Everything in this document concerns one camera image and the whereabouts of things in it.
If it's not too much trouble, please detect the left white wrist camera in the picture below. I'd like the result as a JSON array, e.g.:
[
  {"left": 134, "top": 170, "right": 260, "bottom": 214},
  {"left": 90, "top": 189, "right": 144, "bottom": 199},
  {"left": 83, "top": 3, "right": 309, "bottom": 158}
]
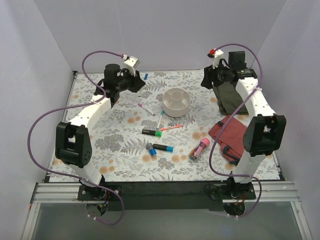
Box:
[{"left": 121, "top": 54, "right": 140, "bottom": 77}]

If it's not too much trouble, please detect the green-capped black highlighter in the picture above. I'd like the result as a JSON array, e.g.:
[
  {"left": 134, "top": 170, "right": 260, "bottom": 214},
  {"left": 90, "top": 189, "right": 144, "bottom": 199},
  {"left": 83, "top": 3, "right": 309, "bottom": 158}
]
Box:
[{"left": 141, "top": 129, "right": 162, "bottom": 137}]

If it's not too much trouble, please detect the orange pen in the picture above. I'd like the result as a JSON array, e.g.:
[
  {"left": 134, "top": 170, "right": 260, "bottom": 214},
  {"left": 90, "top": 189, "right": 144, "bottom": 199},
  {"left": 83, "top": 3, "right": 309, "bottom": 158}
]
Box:
[{"left": 158, "top": 124, "right": 184, "bottom": 132}]

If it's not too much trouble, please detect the dark green cloth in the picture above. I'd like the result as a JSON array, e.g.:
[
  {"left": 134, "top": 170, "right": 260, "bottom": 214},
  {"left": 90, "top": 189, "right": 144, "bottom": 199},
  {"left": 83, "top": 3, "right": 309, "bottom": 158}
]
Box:
[{"left": 213, "top": 82, "right": 243, "bottom": 115}]

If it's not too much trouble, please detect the white round compartment organizer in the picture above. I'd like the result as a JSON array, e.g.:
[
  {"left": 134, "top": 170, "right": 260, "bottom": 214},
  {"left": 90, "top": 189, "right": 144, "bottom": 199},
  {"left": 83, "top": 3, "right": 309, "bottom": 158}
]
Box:
[{"left": 162, "top": 87, "right": 191, "bottom": 118}]

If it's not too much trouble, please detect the teal-capped white pen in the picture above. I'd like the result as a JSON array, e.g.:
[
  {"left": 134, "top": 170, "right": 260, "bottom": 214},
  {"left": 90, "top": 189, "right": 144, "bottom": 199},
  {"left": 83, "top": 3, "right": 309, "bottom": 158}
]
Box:
[{"left": 156, "top": 110, "right": 165, "bottom": 130}]

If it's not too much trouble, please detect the aluminium frame rail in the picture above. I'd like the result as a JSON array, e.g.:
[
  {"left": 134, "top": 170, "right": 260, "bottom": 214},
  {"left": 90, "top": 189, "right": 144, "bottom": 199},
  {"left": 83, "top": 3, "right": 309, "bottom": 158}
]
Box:
[{"left": 22, "top": 181, "right": 312, "bottom": 240}]

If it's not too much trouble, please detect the blue and grey cap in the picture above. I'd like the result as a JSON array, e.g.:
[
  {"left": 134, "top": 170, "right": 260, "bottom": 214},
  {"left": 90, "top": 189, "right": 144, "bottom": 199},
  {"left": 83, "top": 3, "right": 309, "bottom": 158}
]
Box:
[{"left": 146, "top": 142, "right": 157, "bottom": 157}]

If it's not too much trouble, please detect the blue-capped black highlighter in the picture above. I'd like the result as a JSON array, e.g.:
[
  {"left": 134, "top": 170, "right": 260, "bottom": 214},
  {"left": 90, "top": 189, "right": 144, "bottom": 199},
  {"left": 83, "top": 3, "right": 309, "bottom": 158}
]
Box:
[{"left": 152, "top": 144, "right": 174, "bottom": 153}]

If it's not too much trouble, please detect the red cloth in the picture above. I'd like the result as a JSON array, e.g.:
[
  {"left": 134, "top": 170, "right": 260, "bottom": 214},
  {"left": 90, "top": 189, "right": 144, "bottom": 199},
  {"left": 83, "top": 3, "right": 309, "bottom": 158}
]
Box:
[{"left": 218, "top": 117, "right": 247, "bottom": 166}]

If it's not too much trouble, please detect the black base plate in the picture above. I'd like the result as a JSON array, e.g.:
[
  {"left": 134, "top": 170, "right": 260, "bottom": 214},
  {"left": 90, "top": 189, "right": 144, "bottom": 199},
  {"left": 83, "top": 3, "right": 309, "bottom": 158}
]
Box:
[{"left": 77, "top": 180, "right": 257, "bottom": 211}]

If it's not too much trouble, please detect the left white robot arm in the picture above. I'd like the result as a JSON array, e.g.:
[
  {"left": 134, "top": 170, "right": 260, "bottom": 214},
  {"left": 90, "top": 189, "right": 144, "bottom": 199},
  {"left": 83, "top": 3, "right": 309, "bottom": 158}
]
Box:
[{"left": 55, "top": 63, "right": 146, "bottom": 200}]

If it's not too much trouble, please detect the purple-capped white pen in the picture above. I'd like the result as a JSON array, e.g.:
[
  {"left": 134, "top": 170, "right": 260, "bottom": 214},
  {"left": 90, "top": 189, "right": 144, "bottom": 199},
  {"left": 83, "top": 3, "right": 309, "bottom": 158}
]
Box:
[{"left": 138, "top": 103, "right": 156, "bottom": 116}]

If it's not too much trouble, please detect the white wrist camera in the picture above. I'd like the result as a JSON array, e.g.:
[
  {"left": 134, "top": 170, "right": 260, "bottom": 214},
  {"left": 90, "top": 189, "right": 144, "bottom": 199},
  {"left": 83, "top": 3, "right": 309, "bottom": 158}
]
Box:
[
  {"left": 207, "top": 48, "right": 224, "bottom": 69},
  {"left": 121, "top": 54, "right": 140, "bottom": 77}
]

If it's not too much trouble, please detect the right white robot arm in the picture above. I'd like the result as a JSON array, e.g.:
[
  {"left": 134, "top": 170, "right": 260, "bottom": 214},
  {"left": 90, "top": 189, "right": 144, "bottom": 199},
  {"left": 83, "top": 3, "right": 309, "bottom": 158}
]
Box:
[{"left": 201, "top": 49, "right": 287, "bottom": 200}]

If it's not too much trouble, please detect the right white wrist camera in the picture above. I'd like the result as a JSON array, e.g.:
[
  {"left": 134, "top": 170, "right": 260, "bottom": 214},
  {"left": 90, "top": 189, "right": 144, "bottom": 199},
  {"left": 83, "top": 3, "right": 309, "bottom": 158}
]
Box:
[{"left": 207, "top": 48, "right": 224, "bottom": 69}]

